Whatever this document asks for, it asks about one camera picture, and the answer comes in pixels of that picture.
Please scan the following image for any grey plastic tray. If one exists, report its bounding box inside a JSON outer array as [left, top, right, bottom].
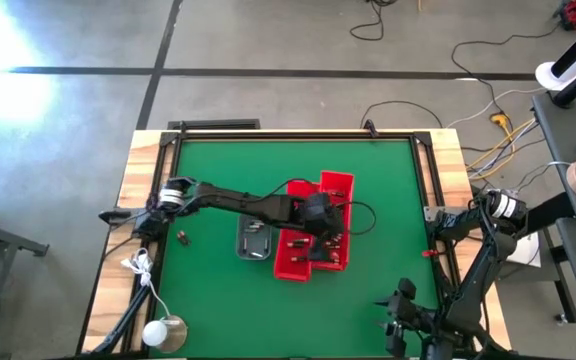
[[236, 214, 273, 261]]

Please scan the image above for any arched black floor cable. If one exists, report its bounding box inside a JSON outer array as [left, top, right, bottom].
[[360, 99, 444, 130]]

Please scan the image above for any black diagonal beam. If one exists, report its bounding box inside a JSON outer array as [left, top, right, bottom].
[[517, 192, 576, 241]]

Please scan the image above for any green table mat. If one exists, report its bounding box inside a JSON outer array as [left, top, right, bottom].
[[156, 138, 449, 357]]

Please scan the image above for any white box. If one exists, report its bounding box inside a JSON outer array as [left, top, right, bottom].
[[505, 232, 542, 269]]

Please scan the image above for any long black floor cable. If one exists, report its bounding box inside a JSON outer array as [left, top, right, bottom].
[[450, 24, 562, 121]]

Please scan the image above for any yellow floor cable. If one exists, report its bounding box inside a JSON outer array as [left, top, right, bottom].
[[467, 113, 537, 181]]

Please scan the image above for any grey side table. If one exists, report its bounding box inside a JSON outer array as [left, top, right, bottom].
[[531, 89, 576, 346]]

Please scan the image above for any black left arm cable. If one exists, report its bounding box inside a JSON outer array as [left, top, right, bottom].
[[262, 177, 378, 237]]

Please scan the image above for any flat black bar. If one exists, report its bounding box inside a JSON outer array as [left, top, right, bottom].
[[167, 118, 262, 131]]

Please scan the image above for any black diagonal brace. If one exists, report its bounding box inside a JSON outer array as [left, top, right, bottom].
[[90, 282, 154, 356]]

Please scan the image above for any white bundled cable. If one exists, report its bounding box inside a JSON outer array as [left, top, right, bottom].
[[120, 247, 169, 321]]

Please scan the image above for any white floor cable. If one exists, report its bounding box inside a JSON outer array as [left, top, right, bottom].
[[445, 87, 547, 129]]

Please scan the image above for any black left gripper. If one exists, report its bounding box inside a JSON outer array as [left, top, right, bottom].
[[301, 191, 348, 264]]

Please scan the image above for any round metal base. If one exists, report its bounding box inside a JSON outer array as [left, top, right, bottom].
[[157, 315, 189, 355]]

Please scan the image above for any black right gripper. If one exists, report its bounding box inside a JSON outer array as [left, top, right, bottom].
[[374, 277, 442, 359]]

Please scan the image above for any red plastic storage bin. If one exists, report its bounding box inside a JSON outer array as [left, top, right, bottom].
[[273, 179, 320, 284], [310, 170, 356, 273]]

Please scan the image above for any white ball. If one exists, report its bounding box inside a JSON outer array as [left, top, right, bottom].
[[141, 321, 168, 349]]

